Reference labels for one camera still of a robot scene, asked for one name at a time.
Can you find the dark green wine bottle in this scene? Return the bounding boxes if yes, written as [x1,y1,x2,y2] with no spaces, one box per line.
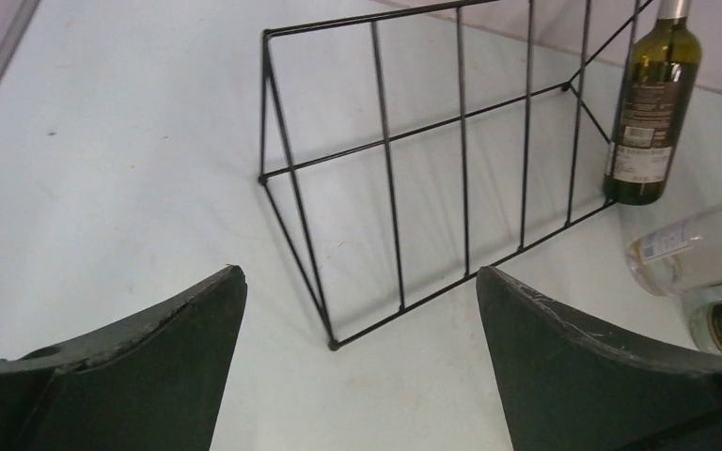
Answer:
[603,0,702,206]

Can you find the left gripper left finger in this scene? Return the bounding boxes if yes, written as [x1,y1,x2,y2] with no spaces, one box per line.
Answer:
[0,265,247,450]

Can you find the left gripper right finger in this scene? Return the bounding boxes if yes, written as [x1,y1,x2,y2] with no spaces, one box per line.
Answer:
[476,266,722,450]

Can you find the clear bottle brown stopper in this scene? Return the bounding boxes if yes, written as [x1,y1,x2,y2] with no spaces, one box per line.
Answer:
[625,203,722,296]

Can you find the black wire wine rack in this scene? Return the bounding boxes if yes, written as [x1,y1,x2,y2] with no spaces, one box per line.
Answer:
[258,0,655,351]

